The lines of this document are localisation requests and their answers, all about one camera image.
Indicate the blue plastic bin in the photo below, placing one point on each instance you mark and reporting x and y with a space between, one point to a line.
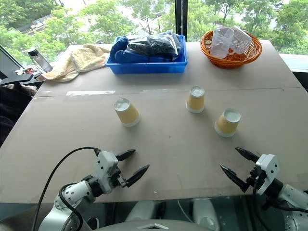
146 67

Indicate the grey robot torso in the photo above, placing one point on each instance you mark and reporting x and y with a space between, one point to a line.
154 226

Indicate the clear bottle with black cap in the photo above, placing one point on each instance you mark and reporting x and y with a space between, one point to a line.
41 61

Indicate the cream terry towel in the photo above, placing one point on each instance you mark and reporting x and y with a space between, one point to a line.
79 60

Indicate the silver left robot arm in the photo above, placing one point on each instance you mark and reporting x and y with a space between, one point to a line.
69 195

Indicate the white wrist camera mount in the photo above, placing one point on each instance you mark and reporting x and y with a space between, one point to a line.
106 168
268 173

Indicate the black flat stand plate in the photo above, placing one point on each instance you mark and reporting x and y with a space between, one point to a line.
16 78

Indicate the small red object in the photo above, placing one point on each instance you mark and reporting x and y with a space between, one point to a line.
29 70

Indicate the orange woven basket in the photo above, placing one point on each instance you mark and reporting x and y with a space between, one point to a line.
231 61

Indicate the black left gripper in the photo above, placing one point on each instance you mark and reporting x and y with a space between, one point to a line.
119 179

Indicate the dark fabric bundle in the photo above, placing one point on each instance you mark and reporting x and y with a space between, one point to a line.
13 108

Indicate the blue fabric bundle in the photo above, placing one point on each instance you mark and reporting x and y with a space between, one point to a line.
120 48

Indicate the white rounded shape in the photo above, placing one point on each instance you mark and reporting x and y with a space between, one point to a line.
144 210
207 213

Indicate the yellow paper cup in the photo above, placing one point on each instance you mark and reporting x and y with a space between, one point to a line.
195 101
128 114
227 125

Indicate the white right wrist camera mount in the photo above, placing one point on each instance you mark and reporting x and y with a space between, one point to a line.
268 173

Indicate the clear plastic measuring cup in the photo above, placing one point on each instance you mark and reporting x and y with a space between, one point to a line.
220 44
241 39

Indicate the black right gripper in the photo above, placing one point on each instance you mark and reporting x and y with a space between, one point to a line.
255 178

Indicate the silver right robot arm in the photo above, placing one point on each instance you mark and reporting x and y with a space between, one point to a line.
292 199

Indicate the black window mullion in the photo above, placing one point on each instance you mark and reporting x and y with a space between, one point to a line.
181 19

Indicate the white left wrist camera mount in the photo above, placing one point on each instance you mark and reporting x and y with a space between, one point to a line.
106 168

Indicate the clear bag of black items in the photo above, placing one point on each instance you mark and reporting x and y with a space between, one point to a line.
151 45

